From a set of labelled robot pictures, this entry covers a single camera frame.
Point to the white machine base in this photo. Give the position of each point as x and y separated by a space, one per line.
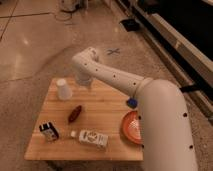
72 5

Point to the long white rail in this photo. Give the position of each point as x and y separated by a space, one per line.
189 52

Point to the blue tape cross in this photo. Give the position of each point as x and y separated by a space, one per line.
111 51

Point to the white milk carton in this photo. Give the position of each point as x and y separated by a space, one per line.
90 137

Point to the black white eraser box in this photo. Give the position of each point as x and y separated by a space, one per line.
49 131

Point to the orange bowl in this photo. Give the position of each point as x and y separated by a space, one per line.
130 127

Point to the black floor mat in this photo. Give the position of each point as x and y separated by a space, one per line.
130 25

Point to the blue sponge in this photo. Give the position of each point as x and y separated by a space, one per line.
132 103

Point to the brown sausage toy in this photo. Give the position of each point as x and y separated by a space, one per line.
74 114

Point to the wooden table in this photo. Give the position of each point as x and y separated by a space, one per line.
85 128

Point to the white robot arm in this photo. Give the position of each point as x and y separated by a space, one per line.
167 142

